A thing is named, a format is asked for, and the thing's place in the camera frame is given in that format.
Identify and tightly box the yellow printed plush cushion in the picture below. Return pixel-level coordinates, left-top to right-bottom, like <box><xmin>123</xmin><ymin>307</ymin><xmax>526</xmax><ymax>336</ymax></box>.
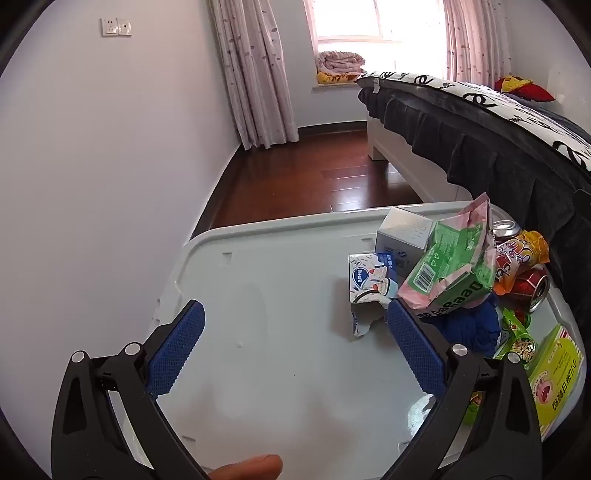
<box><xmin>317</xmin><ymin>71</ymin><xmax>361</xmax><ymax>86</ymax></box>

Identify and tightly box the crushed red can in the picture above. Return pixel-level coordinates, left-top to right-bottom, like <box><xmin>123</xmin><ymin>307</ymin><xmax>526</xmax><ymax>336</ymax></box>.
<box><xmin>510</xmin><ymin>265</ymin><xmax>550</xmax><ymax>313</ymax></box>

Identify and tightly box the pink patterned curtain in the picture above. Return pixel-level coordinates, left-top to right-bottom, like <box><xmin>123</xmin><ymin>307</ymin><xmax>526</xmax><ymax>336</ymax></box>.
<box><xmin>442</xmin><ymin>0</ymin><xmax>512</xmax><ymax>86</ymax></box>
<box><xmin>208</xmin><ymin>0</ymin><xmax>300</xmax><ymax>151</ymax></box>

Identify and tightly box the red pillow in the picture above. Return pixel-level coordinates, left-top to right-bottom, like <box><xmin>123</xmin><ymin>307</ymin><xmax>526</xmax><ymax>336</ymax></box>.
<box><xmin>495</xmin><ymin>76</ymin><xmax>555</xmax><ymax>102</ymax></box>

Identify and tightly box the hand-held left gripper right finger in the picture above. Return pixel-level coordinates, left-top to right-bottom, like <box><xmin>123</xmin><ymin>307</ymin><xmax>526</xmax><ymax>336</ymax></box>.
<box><xmin>381</xmin><ymin>299</ymin><xmax>543</xmax><ymax>480</ymax></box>

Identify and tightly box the yellow green cardboard box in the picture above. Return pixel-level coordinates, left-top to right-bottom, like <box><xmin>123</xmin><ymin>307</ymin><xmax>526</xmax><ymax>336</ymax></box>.
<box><xmin>526</xmin><ymin>324</ymin><xmax>585</xmax><ymax>444</ymax></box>

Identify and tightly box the window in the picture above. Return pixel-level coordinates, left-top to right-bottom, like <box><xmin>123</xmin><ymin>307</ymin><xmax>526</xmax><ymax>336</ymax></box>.
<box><xmin>302</xmin><ymin>0</ymin><xmax>448</xmax><ymax>42</ymax></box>

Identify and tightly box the red can with silver top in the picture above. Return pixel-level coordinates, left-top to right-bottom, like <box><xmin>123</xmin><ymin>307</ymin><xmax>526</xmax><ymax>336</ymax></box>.
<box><xmin>490</xmin><ymin>219</ymin><xmax>522</xmax><ymax>241</ymax></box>

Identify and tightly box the orange snack bag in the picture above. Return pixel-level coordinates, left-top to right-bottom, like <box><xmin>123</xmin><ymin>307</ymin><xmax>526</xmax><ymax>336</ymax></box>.
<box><xmin>492</xmin><ymin>230</ymin><xmax>551</xmax><ymax>296</ymax></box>

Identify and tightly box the white wall socket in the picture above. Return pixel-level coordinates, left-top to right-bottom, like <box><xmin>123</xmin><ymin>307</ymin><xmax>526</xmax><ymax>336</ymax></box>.
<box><xmin>100</xmin><ymin>17</ymin><xmax>133</xmax><ymax>38</ymax></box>

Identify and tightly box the green and pink snack bag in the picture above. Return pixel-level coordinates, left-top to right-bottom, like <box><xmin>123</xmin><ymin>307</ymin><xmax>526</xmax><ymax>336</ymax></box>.
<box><xmin>398</xmin><ymin>192</ymin><xmax>498</xmax><ymax>319</ymax></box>

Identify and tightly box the white bed frame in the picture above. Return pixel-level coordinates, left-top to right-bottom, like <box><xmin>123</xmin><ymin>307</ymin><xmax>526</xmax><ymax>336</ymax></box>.
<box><xmin>367</xmin><ymin>113</ymin><xmax>472</xmax><ymax>204</ymax></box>

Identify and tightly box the folded pink quilt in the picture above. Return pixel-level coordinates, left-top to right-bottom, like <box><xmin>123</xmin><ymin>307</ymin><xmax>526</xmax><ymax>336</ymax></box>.
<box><xmin>317</xmin><ymin>50</ymin><xmax>365</xmax><ymax>77</ymax></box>

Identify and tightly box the small grey cardboard box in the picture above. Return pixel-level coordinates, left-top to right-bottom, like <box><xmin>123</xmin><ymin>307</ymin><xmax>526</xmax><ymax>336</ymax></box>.
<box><xmin>375</xmin><ymin>206</ymin><xmax>435</xmax><ymax>271</ymax></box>

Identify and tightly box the black and white printed blanket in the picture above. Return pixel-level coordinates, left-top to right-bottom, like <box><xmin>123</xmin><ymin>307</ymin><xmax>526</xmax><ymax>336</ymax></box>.
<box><xmin>360</xmin><ymin>70</ymin><xmax>591</xmax><ymax>174</ymax></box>

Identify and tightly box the crumpled clear wrapper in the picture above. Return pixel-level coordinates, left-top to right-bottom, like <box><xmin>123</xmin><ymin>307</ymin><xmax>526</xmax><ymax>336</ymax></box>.
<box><xmin>406</xmin><ymin>394</ymin><xmax>437</xmax><ymax>437</ymax></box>

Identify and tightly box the blue cloth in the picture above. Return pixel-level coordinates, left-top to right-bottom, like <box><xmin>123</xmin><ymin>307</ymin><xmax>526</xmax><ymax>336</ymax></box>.
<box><xmin>431</xmin><ymin>295</ymin><xmax>503</xmax><ymax>358</ymax></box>

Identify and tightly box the torn blue white milk carton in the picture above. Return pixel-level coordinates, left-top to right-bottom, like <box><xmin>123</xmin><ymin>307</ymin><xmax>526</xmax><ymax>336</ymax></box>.
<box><xmin>348</xmin><ymin>251</ymin><xmax>400</xmax><ymax>337</ymax></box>

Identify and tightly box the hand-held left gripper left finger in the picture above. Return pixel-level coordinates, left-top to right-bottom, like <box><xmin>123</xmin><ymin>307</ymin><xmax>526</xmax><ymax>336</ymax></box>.
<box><xmin>51</xmin><ymin>299</ymin><xmax>211</xmax><ymax>480</ymax></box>

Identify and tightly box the green snack packet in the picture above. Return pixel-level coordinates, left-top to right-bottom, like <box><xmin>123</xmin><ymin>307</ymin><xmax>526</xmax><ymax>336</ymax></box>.
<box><xmin>494</xmin><ymin>307</ymin><xmax>539</xmax><ymax>370</ymax></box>

